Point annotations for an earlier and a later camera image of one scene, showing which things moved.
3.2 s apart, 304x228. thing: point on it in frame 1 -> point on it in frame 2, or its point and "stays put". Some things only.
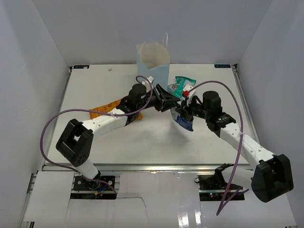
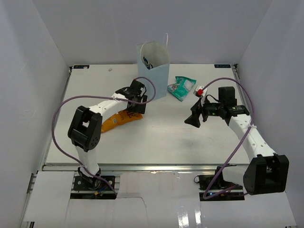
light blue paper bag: x=153 y=61 stays put
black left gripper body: x=157 y=101 -> x=137 y=108
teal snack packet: x=177 y=87 stays put
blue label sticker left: x=81 y=66 stays put
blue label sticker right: x=222 y=66 stays put
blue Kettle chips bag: x=181 y=120 -> x=148 y=65
